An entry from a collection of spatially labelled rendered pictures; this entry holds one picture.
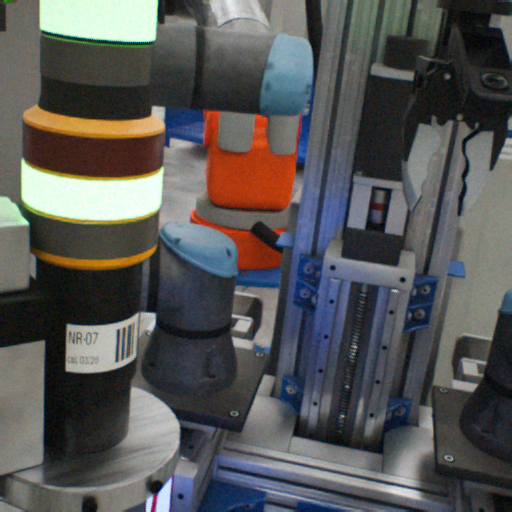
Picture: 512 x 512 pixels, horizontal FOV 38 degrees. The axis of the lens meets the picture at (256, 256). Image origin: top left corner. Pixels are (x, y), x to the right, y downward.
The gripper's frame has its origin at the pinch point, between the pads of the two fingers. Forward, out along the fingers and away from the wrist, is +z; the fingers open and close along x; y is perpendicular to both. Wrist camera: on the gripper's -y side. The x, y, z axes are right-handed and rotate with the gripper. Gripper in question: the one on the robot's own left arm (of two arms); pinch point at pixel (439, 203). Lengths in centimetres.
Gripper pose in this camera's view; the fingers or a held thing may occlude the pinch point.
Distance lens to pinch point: 78.7
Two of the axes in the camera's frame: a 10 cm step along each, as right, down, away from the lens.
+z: -1.1, 9.3, 3.5
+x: -9.9, -1.1, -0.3
